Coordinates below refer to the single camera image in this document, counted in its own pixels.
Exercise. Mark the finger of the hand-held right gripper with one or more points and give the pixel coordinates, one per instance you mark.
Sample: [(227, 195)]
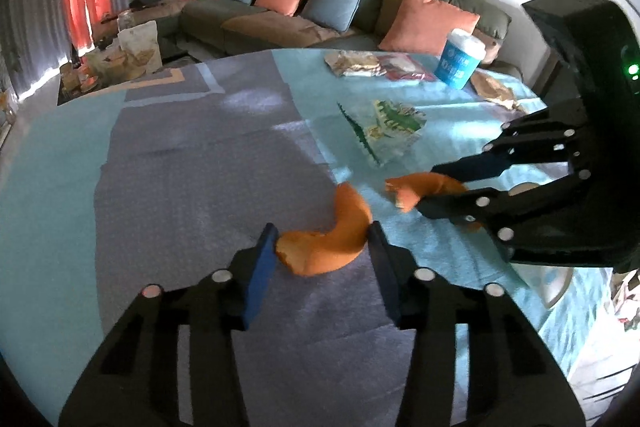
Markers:
[(480, 167), (450, 207)]

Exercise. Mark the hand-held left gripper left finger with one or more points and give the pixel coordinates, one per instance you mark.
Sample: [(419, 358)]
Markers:
[(262, 277)]

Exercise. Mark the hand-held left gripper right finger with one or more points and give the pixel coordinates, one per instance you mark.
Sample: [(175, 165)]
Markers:
[(382, 267)]

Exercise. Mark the small orange peel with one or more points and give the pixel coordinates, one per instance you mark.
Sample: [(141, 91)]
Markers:
[(425, 187)]

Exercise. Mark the large orange peel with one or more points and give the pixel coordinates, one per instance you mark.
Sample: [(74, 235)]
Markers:
[(345, 227)]

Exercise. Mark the brown paper bag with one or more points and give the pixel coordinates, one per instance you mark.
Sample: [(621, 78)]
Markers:
[(495, 91)]

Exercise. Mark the green white snack wrapper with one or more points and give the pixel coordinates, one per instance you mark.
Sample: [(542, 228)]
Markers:
[(395, 122)]

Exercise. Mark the blue white plastic tub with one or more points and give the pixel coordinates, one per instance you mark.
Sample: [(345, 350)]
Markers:
[(457, 62)]

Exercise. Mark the brown cushion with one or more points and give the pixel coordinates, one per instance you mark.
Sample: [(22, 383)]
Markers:
[(492, 49)]

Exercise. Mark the red snack packet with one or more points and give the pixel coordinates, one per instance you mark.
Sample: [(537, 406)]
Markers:
[(407, 68)]

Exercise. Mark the teal grey table cloth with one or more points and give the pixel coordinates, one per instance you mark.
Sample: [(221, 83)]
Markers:
[(175, 187)]

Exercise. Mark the beige snack packet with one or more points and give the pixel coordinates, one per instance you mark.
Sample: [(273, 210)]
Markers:
[(355, 63)]

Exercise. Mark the beige paper bag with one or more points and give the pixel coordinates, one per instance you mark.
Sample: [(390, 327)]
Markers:
[(137, 42)]

